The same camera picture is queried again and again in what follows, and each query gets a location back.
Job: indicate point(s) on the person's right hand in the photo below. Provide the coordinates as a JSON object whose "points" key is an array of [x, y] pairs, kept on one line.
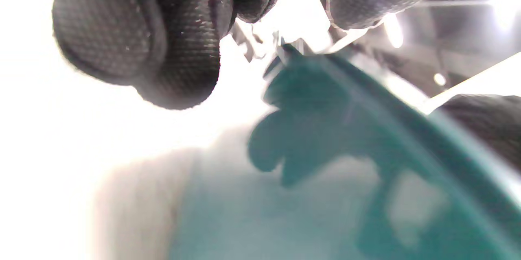
{"points": [[488, 125]]}

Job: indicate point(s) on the teal plastic basin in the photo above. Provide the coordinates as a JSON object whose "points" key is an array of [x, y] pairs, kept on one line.
{"points": [[346, 150]]}

